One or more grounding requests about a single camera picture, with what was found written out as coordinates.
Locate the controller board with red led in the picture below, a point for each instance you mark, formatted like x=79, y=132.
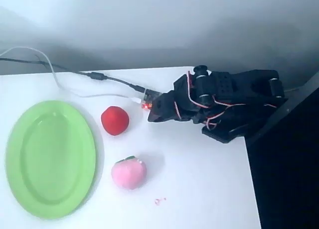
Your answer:
x=150, y=97

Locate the black cabinet with grey edge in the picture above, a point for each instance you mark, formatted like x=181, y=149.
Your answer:
x=286, y=179

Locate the pink plush peach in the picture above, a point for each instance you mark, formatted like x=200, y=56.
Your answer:
x=128, y=175

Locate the red plush fruit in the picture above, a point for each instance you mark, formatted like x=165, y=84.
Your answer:
x=114, y=120

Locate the green oval plate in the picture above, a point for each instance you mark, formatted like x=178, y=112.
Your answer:
x=49, y=161

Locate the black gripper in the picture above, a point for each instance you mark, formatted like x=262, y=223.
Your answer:
x=161, y=109

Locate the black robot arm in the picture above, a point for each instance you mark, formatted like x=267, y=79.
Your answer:
x=224, y=85

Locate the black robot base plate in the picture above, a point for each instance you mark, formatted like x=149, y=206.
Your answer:
x=220, y=135

